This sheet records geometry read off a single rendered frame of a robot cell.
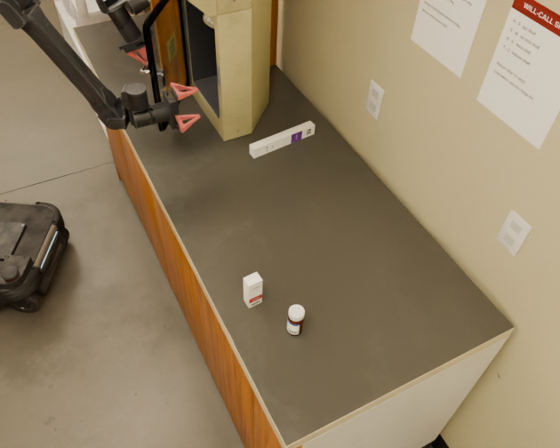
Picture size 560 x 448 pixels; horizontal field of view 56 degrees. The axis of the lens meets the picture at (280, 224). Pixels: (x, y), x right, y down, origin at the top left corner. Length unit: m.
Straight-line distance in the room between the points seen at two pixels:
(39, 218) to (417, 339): 1.93
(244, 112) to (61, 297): 1.37
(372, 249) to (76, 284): 1.63
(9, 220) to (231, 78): 1.47
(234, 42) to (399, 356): 1.04
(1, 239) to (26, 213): 0.19
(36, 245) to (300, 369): 1.63
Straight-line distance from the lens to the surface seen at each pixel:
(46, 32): 1.54
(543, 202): 1.39
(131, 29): 1.81
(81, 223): 3.04
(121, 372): 2.48
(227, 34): 1.70
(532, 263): 1.48
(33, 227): 2.76
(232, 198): 1.71
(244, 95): 1.85
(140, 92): 1.56
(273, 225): 1.64
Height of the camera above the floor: 2.17
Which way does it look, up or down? 48 degrees down
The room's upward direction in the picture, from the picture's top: 3 degrees clockwise
